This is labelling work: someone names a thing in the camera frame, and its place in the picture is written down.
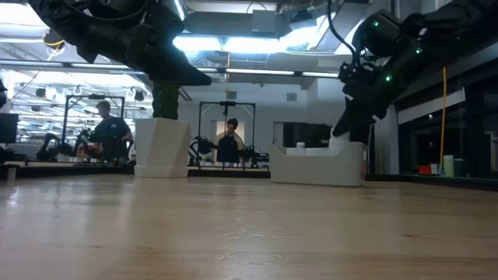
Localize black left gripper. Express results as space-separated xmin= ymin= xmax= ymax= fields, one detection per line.
xmin=124 ymin=3 xmax=213 ymax=88

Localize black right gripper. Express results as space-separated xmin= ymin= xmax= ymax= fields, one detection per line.
xmin=331 ymin=63 xmax=392 ymax=145

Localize white pill bottle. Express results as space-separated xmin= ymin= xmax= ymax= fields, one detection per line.
xmin=286 ymin=142 xmax=308 ymax=156

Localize white plastic basket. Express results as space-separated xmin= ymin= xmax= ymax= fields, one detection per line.
xmin=267 ymin=140 xmax=369 ymax=188

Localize green cactus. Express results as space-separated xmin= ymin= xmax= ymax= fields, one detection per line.
xmin=151 ymin=79 xmax=181 ymax=121

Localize black cabinet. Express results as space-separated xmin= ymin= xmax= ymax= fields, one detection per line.
xmin=282 ymin=121 xmax=332 ymax=149

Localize ceiling light strip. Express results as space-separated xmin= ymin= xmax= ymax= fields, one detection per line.
xmin=0 ymin=58 xmax=340 ymax=78

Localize white angular planter pot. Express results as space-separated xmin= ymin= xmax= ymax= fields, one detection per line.
xmin=133 ymin=117 xmax=192 ymax=179

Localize person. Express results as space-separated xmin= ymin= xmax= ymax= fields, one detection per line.
xmin=88 ymin=100 xmax=134 ymax=164
xmin=212 ymin=117 xmax=247 ymax=164

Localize black monitor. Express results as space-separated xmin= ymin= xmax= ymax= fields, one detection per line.
xmin=0 ymin=112 xmax=19 ymax=145

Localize black robot station frame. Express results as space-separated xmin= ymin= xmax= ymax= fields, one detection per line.
xmin=61 ymin=93 xmax=126 ymax=164
xmin=197 ymin=100 xmax=258 ymax=169

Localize grey ceiling duct box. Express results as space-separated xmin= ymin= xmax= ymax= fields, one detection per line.
xmin=251 ymin=9 xmax=279 ymax=37

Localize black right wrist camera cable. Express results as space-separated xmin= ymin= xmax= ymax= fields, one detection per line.
xmin=326 ymin=0 xmax=359 ymax=69

